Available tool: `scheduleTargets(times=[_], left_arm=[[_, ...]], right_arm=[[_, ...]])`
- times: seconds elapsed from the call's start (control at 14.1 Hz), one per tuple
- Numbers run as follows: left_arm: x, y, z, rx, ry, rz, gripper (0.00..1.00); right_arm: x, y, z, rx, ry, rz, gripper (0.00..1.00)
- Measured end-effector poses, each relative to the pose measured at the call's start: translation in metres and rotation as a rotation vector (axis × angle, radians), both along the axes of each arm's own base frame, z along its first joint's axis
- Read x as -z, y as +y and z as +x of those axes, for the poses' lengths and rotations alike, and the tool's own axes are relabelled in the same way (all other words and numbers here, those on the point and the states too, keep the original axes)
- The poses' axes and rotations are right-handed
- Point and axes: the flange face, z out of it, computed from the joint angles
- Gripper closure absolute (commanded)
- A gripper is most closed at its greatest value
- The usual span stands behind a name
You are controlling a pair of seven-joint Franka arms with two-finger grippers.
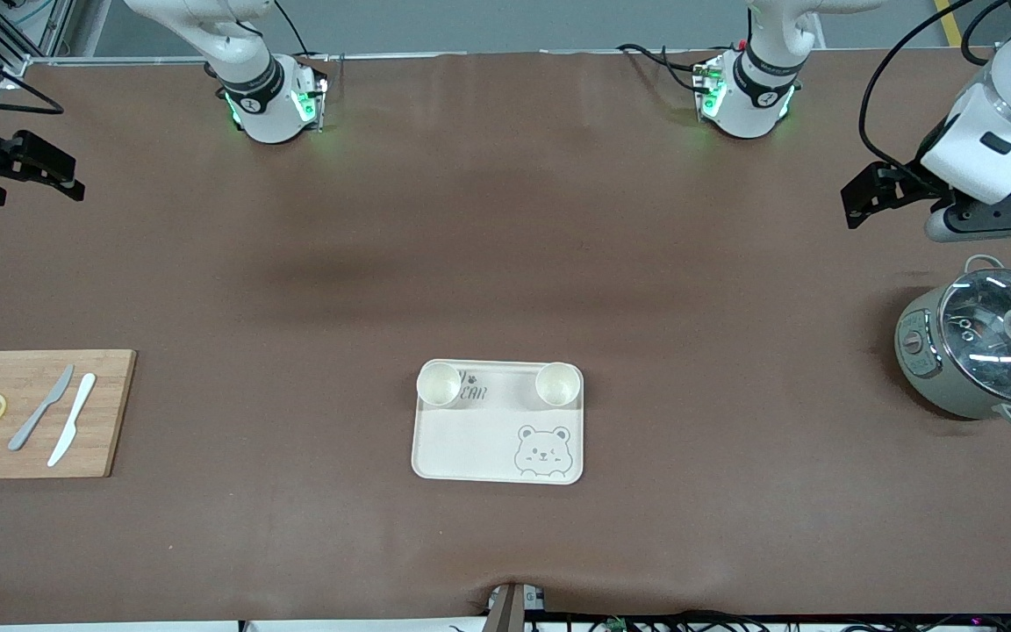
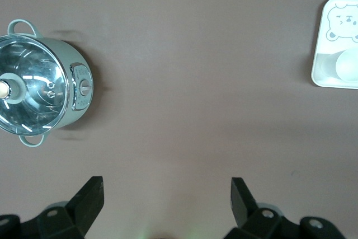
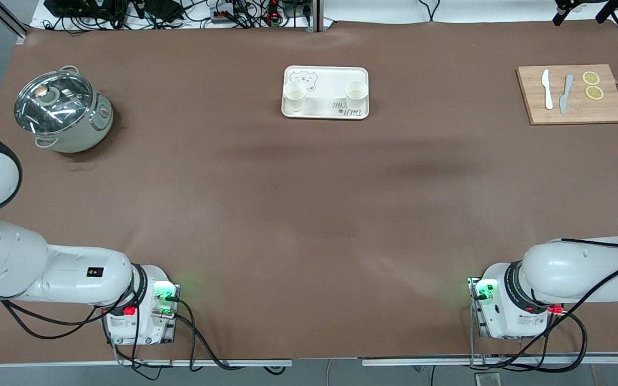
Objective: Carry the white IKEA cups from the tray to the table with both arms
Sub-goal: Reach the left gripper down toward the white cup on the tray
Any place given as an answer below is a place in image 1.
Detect white plastic cup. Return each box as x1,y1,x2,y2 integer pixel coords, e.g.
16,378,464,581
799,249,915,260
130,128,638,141
416,361,463,410
534,361,583,409

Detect grey-green electric pot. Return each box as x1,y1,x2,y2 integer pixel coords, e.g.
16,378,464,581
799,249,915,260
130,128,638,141
894,255,1011,429

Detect glass pot lid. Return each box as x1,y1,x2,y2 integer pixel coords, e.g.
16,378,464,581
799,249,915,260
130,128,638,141
937,269,1011,405

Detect grey plastic knife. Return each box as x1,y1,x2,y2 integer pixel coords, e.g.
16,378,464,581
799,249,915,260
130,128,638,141
8,364,75,452

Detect white plastic knife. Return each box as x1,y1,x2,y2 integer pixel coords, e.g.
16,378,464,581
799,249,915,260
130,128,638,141
47,373,97,468

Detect bamboo cutting board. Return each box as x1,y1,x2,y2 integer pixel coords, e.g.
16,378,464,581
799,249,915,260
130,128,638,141
0,349,137,480

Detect white bear print tray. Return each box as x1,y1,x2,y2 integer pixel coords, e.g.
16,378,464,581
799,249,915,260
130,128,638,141
411,359,585,485

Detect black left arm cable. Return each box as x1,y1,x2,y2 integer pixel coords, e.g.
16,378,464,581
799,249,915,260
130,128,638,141
858,0,976,174

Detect aluminium profile frame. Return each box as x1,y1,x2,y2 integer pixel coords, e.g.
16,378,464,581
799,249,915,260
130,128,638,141
0,0,76,80

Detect black looped cable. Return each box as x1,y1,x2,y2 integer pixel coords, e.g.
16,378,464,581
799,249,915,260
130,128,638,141
961,0,1011,68

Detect black left base cables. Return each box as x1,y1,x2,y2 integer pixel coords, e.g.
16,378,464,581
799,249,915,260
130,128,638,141
617,41,710,94

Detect black right base cable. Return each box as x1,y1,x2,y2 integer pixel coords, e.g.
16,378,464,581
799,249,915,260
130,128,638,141
273,0,314,59

